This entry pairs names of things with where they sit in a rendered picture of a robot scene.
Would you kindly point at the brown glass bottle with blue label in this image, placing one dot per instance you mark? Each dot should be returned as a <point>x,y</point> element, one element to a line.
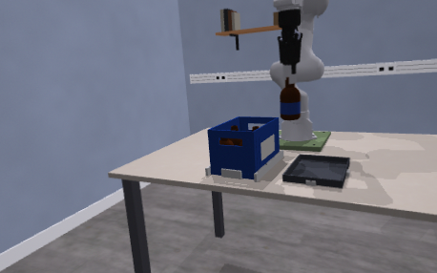
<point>290,102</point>

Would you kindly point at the blue plastic crate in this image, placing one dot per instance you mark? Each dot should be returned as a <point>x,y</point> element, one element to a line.
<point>258,147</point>

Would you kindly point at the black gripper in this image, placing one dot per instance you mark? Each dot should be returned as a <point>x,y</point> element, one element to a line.
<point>288,21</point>

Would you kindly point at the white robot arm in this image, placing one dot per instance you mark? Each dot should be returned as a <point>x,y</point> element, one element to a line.
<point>308,69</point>

